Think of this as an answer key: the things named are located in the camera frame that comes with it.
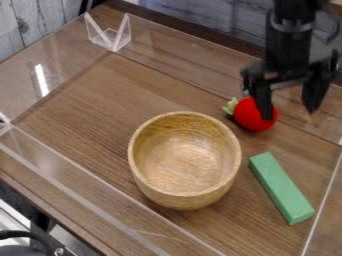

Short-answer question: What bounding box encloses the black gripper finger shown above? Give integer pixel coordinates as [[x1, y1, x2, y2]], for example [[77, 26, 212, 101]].
[[302, 63, 334, 113], [251, 77, 272, 121]]

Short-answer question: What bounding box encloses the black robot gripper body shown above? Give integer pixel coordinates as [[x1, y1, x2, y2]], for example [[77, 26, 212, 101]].
[[239, 26, 340, 96]]

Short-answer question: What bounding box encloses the red plush strawberry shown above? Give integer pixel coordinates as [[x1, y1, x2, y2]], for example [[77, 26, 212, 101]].
[[222, 97, 278, 132]]

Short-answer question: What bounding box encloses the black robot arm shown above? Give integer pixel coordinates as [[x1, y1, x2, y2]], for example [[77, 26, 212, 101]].
[[240, 0, 342, 121]]

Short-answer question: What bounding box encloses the light wooden bowl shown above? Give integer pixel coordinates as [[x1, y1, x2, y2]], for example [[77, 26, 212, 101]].
[[127, 111, 242, 210]]

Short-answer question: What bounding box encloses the green rectangular block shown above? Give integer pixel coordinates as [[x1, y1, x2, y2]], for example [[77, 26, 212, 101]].
[[248, 152, 315, 225]]

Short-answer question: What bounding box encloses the clear acrylic tray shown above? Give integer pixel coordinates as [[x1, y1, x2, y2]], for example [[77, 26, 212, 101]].
[[0, 19, 342, 256]]

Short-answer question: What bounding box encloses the black metal stand base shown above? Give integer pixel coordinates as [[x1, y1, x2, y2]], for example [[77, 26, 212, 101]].
[[0, 224, 79, 256]]

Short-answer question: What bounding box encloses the clear acrylic corner bracket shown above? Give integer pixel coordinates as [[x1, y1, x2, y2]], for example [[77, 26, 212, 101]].
[[84, 13, 131, 52]]

